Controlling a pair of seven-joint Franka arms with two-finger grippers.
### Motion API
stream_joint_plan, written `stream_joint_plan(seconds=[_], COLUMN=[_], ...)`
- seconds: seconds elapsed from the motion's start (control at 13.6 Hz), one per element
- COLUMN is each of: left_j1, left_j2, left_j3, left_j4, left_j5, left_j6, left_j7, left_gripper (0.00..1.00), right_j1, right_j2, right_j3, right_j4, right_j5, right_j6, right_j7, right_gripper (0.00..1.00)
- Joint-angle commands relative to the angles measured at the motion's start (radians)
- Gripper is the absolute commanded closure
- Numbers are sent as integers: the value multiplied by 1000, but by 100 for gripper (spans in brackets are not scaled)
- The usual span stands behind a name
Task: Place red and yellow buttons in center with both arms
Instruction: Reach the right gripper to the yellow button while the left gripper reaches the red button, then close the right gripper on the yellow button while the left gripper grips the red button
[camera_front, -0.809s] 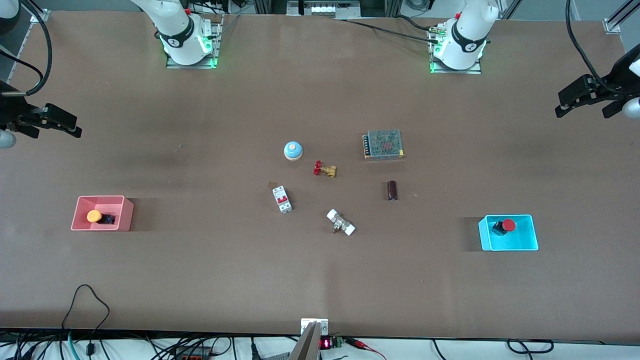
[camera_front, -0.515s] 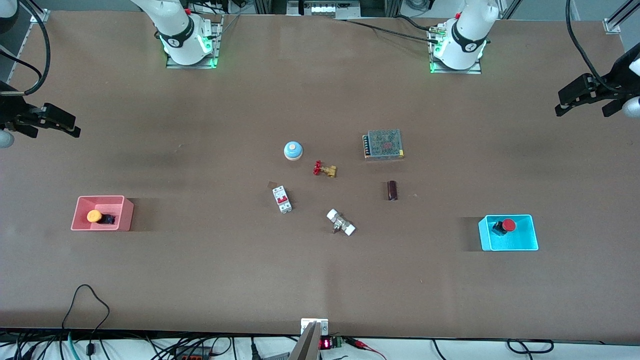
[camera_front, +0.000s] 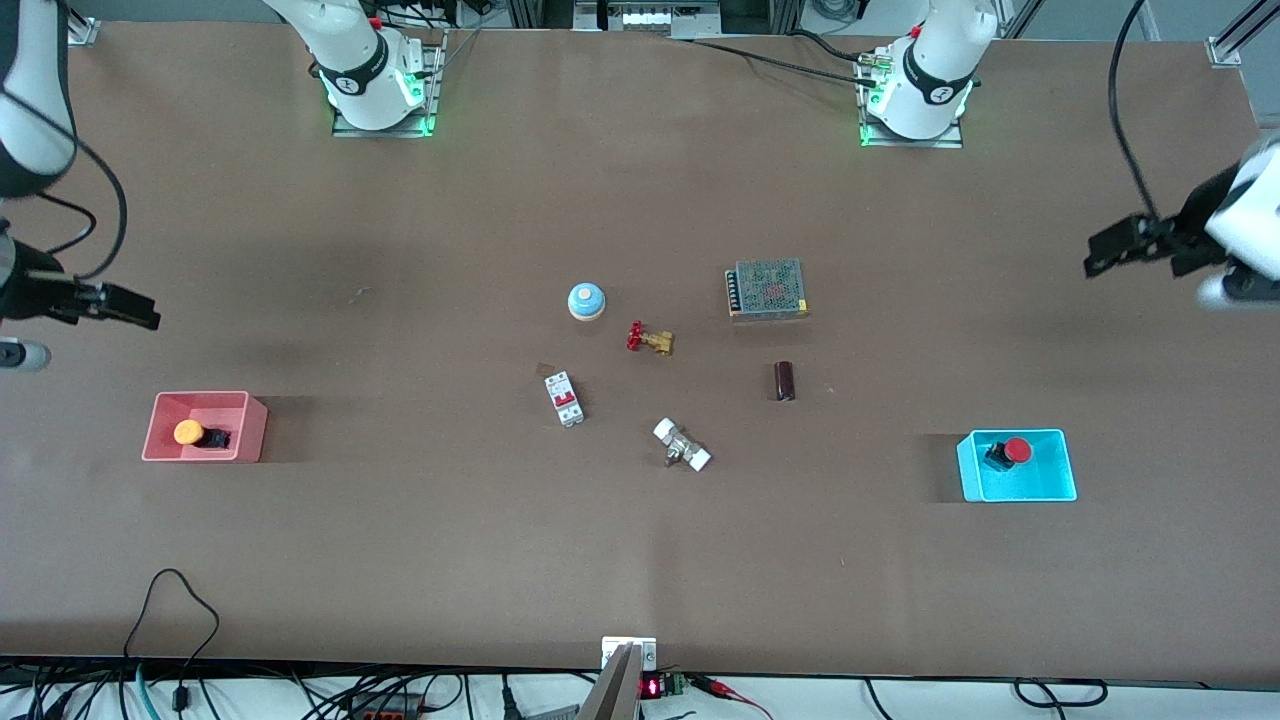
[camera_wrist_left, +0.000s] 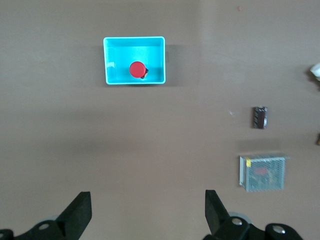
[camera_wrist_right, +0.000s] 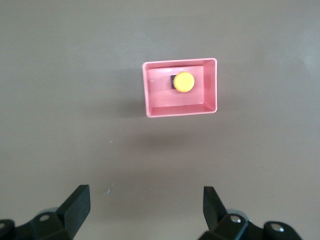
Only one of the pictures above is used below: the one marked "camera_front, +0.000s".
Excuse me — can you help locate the white mounting bracket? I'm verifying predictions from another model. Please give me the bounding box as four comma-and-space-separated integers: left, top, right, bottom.
601, 636, 659, 673

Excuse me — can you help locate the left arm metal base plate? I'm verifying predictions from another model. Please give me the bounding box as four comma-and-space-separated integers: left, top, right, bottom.
857, 50, 965, 150

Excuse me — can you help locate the flat looped black cable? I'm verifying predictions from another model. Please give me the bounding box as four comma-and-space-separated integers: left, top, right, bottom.
1012, 677, 1109, 710

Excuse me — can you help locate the red-handled brass valve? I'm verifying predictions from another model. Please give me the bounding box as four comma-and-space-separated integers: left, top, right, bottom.
626, 320, 676, 358

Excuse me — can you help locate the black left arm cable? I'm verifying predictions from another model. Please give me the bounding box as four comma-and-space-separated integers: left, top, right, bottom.
1107, 0, 1167, 227

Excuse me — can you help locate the black orange power strip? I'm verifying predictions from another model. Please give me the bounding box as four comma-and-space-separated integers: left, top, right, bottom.
340, 690, 427, 720

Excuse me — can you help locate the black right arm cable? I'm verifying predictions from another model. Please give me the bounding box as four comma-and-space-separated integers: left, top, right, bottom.
0, 90, 131, 283

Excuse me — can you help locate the pink plastic bin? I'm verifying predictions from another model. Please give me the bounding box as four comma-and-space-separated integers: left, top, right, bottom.
141, 390, 269, 464

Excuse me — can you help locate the silver frame unit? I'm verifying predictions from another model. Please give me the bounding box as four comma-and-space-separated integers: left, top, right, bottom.
573, 0, 723, 41

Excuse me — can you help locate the short black table cable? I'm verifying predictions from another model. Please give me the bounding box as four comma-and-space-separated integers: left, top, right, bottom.
786, 29, 871, 64

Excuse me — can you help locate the perforated metal power supply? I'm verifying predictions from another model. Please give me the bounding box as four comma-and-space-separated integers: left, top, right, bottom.
725, 258, 811, 322

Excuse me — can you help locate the white circuit breaker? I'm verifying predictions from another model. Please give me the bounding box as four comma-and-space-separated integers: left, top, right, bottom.
544, 371, 587, 429

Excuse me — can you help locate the grey camera mount bar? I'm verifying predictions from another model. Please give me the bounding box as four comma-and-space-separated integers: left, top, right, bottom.
577, 643, 644, 720

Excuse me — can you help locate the white-capped metal fitting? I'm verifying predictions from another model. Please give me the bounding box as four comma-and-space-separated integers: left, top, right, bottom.
653, 417, 713, 474

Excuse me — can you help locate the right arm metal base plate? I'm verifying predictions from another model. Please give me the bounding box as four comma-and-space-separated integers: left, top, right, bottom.
331, 28, 447, 139

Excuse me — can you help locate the cyan plastic bin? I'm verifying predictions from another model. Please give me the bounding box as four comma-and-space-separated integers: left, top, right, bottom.
956, 429, 1079, 503

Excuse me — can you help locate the long black table cable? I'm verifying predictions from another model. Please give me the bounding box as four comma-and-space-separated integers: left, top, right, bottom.
668, 35, 886, 91

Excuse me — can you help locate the red clip lead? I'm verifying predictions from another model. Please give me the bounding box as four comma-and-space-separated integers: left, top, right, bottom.
690, 675, 776, 720

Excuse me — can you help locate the yellow push button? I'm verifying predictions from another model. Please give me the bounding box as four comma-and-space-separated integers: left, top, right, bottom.
173, 419, 233, 452

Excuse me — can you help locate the aluminium extrusion bar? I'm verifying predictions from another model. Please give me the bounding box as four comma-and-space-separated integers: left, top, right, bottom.
1207, 0, 1280, 69

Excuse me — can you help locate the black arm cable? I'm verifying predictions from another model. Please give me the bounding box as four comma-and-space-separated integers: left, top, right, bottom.
1107, 0, 1167, 227
0, 90, 131, 283

